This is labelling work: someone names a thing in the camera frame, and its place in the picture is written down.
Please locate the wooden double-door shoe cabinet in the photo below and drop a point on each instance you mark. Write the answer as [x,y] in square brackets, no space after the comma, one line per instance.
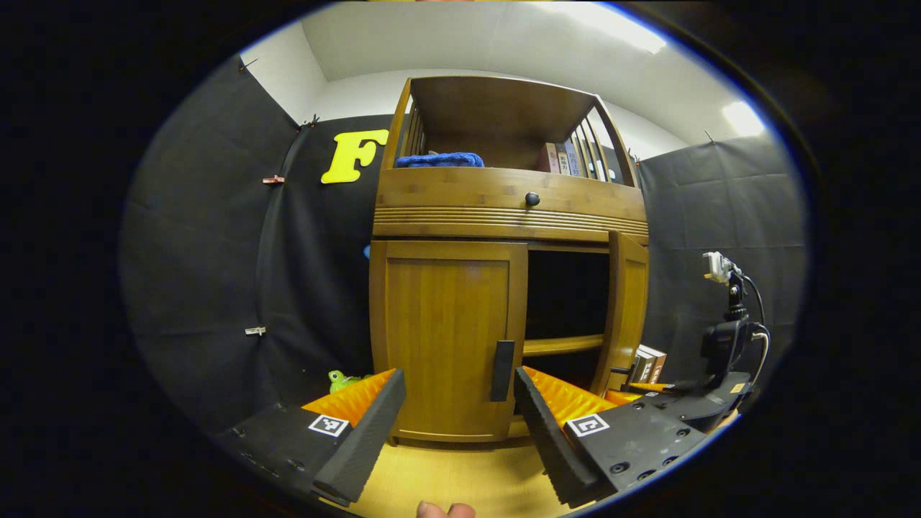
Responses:
[496,108]

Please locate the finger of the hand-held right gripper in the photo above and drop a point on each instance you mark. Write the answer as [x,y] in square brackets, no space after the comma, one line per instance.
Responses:
[624,396]

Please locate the blue shelf book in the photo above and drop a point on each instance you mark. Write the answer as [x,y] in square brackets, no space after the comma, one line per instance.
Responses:
[573,156]

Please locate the brown-spined book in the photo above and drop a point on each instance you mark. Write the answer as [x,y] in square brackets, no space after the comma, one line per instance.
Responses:
[658,367]

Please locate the green frog plush toy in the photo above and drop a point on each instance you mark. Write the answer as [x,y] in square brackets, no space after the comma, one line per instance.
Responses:
[342,381]

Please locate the blue folded towel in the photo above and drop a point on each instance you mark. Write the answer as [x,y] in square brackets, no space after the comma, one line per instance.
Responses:
[439,160]

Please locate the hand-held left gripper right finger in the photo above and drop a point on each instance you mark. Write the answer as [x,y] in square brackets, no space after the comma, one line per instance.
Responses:
[550,439]

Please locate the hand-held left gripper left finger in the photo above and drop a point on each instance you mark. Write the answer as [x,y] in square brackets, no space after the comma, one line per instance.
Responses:
[367,439]

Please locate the brown shelf book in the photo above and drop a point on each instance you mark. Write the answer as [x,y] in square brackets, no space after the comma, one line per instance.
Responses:
[550,158]

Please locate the grey shelf book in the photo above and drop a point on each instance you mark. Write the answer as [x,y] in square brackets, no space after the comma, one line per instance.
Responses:
[564,163]

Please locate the black round drawer knob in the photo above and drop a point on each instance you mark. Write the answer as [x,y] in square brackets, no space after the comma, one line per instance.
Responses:
[532,198]

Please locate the wooden shoe cabinet door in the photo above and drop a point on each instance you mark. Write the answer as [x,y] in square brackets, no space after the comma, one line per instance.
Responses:
[629,302]
[446,324]

